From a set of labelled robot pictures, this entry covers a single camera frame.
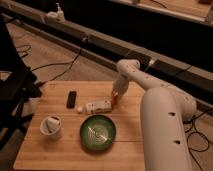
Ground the white cup with object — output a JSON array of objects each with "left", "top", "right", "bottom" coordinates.
[{"left": 40, "top": 116, "right": 62, "bottom": 140}]

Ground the black floor cable left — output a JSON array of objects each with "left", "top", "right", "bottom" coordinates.
[{"left": 31, "top": 38, "right": 88, "bottom": 83}]

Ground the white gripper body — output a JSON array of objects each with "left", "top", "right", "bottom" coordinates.
[{"left": 112, "top": 74, "right": 129, "bottom": 98}]

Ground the white object on rail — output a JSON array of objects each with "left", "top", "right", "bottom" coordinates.
[{"left": 45, "top": 3, "right": 65, "bottom": 22}]

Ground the black floor cables right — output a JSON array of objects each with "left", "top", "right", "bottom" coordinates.
[{"left": 183, "top": 108, "right": 213, "bottom": 171}]

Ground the looped white cable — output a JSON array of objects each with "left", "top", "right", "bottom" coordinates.
[{"left": 123, "top": 46, "right": 156, "bottom": 76}]

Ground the black rectangular remote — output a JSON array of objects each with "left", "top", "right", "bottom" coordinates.
[{"left": 66, "top": 91, "right": 77, "bottom": 108}]

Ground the green ceramic bowl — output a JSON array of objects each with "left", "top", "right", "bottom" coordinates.
[{"left": 80, "top": 115, "right": 116, "bottom": 152}]

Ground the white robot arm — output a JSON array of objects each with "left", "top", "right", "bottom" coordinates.
[{"left": 111, "top": 59, "right": 197, "bottom": 171}]

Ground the long metal rail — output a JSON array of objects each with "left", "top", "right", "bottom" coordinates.
[{"left": 0, "top": 0, "right": 213, "bottom": 115}]

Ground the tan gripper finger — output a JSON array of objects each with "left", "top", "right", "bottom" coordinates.
[{"left": 111, "top": 90, "right": 118, "bottom": 100}]

